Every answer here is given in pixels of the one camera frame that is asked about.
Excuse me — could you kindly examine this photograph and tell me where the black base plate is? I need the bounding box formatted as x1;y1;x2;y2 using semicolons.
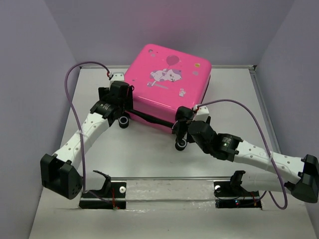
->
214;181;262;209
78;181;127;210

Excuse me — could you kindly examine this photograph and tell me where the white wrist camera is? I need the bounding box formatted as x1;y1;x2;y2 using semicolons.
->
109;72;125;82
193;105;209;122

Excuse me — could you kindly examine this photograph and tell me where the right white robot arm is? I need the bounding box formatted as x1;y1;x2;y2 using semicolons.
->
172;119;319;203

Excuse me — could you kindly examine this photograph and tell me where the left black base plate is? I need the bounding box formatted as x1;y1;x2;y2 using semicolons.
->
78;181;127;210

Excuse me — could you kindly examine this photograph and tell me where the pink hard-shell suitcase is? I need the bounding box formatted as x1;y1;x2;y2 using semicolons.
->
125;44;212;134

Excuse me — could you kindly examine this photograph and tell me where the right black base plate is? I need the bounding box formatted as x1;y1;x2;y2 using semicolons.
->
214;181;262;209

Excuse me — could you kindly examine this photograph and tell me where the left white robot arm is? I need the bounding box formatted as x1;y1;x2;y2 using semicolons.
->
40;81;134;200

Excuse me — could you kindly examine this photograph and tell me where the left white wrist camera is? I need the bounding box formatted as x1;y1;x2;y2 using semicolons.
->
109;72;125;82

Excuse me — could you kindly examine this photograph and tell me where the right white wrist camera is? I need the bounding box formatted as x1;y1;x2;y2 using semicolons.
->
193;105;209;122

